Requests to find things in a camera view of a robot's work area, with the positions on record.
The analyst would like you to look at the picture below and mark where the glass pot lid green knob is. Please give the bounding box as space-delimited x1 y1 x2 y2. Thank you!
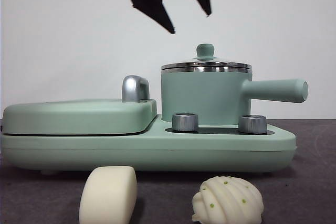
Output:
160 43 253 70

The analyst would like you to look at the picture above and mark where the smooth white steamed bun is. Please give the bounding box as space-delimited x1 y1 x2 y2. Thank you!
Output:
78 165 138 224

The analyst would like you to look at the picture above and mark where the twisted bun with green specks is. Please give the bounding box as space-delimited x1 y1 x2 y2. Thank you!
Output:
191 176 264 223

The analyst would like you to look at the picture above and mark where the silver control knob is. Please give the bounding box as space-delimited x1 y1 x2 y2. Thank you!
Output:
238 114 268 134
172 113 200 132

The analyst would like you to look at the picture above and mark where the green griddle cover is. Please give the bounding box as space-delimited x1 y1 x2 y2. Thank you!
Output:
2 99 158 135

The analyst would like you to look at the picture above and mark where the black control panel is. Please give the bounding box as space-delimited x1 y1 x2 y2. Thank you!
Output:
165 126 269 135

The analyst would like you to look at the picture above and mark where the green breakfast machine base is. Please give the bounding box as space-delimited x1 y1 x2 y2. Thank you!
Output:
0 115 297 176

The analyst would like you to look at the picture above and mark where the silver griddle cover handle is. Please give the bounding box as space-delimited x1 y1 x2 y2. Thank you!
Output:
121 75 151 103

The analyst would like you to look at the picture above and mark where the green pot with side handle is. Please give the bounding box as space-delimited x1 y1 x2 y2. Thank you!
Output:
160 67 309 126

